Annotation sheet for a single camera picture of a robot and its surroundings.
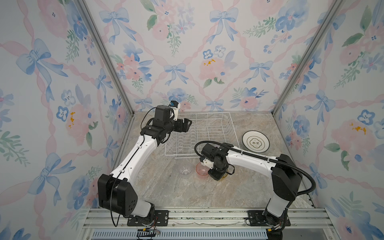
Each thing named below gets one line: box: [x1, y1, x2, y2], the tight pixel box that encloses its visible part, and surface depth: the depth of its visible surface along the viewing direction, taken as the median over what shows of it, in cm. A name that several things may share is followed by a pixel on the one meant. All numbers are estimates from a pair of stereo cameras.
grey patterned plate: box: [241, 130, 271, 154], surface depth 102 cm
